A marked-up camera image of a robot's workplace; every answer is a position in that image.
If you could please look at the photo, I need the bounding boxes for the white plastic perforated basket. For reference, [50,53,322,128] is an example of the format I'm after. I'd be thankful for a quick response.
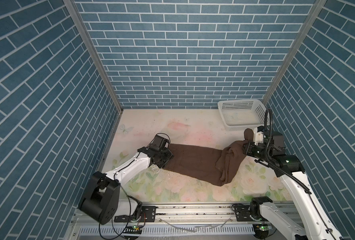
[218,100,266,131]

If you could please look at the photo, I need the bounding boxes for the left aluminium corner post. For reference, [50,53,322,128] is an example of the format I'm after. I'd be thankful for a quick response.
[63,0,123,115]

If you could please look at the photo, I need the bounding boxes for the right aluminium corner post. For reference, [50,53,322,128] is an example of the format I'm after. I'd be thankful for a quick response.
[262,0,327,106]

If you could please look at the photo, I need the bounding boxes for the green circuit board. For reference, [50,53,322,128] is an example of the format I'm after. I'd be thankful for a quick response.
[123,226,143,235]
[253,224,272,234]

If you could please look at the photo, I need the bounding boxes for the left green circuit board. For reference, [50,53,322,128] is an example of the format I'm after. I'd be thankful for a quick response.
[123,226,143,235]

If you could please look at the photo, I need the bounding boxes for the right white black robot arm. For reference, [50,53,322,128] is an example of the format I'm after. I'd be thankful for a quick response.
[243,142,343,240]

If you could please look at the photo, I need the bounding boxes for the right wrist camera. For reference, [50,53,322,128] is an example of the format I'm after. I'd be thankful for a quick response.
[253,126,265,145]

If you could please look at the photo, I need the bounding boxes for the aluminium front mounting rail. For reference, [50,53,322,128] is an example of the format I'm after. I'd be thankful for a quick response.
[70,203,321,226]

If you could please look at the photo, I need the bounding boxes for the aluminium corner post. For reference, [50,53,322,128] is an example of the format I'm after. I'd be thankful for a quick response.
[63,0,123,115]
[262,0,327,106]

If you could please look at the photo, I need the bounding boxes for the brown trousers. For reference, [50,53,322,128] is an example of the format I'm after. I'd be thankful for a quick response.
[163,129,254,187]

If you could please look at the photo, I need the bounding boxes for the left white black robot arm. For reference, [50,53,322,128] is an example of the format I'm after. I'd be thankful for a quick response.
[78,147,173,225]

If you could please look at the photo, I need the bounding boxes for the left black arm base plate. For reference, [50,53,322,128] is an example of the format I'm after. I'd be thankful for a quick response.
[113,206,156,223]

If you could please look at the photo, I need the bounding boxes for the white slotted cable duct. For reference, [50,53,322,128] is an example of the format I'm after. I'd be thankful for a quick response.
[76,224,255,238]

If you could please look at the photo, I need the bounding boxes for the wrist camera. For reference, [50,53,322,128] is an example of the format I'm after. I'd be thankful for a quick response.
[253,126,265,145]
[150,135,170,151]

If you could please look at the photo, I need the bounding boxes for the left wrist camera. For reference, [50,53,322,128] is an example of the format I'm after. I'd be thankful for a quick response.
[150,135,170,151]

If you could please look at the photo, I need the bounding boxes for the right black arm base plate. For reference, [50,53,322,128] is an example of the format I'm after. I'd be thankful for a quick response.
[231,204,267,222]

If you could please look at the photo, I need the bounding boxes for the right green circuit board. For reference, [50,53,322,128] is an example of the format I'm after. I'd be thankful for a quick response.
[253,224,272,234]

